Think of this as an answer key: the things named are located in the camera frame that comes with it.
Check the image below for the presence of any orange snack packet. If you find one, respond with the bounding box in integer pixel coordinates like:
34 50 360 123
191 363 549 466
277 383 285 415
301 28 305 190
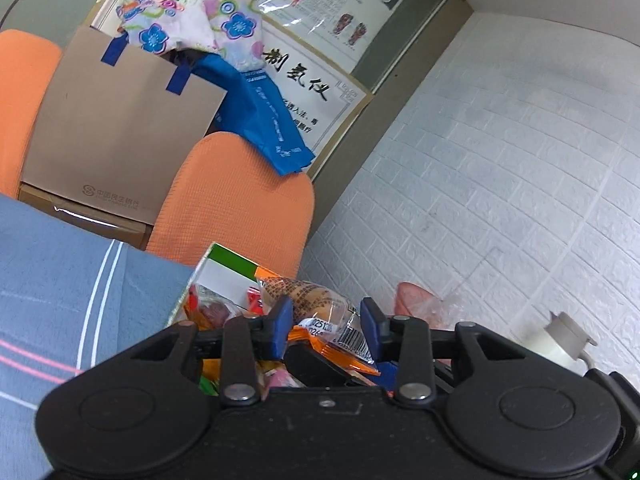
255 267 397 377

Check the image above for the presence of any orange chair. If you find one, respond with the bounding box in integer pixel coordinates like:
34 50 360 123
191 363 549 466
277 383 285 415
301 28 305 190
146 131 316 282
0 30 64 199

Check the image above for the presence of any laminated wall poster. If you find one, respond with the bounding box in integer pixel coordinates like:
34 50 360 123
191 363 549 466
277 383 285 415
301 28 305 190
240 0 449 77

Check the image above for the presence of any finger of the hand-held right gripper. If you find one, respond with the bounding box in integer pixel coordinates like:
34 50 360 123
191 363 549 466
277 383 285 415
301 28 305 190
284 344 382 389

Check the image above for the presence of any clear plastic bag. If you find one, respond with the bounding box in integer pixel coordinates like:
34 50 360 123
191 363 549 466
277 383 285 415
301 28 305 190
415 294 467 327

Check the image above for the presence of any brown cardboard box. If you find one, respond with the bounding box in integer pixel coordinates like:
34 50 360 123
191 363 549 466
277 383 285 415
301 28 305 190
17 184 154 252

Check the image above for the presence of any floral cloth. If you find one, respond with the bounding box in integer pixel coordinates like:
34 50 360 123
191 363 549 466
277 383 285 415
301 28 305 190
116 0 266 74

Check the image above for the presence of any green cardboard box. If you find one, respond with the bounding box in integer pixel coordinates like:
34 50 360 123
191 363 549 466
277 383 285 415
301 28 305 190
172 242 282 397

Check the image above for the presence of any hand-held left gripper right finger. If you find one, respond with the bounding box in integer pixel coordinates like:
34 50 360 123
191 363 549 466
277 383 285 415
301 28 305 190
360 297 526 406

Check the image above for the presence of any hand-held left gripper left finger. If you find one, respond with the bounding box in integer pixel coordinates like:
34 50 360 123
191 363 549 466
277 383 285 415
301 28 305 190
130 295 295 407

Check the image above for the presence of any red snack packet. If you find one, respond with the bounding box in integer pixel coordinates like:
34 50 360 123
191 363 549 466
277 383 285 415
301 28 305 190
185 284 249 334

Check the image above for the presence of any blue plastic bag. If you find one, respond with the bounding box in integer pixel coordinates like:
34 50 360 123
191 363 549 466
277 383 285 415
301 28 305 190
192 52 316 177

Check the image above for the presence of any white kettle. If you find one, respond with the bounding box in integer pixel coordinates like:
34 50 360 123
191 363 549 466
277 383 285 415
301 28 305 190
520 310 599 377

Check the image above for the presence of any brown paper bag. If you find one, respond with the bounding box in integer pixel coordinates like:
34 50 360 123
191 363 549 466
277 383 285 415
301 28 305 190
20 27 229 227

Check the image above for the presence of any red plastic bag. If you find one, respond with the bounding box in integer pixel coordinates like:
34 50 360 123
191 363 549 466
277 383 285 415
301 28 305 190
395 282 452 322

